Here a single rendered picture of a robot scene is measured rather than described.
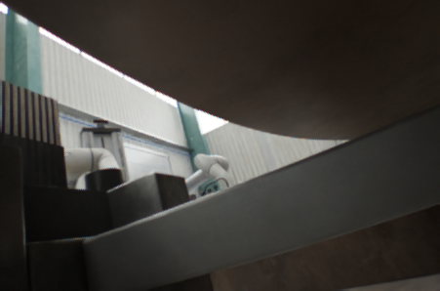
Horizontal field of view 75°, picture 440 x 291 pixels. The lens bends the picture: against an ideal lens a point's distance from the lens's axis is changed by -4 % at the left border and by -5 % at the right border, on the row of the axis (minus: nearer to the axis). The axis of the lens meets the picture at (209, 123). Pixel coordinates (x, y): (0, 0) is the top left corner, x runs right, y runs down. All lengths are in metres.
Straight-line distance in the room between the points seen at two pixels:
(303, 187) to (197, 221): 0.08
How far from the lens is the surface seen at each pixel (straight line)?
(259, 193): 0.20
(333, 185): 0.19
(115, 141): 2.76
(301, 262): 1.24
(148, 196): 0.41
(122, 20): 0.41
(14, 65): 9.85
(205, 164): 2.13
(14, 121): 0.46
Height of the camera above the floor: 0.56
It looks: 22 degrees up
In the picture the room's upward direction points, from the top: 17 degrees counter-clockwise
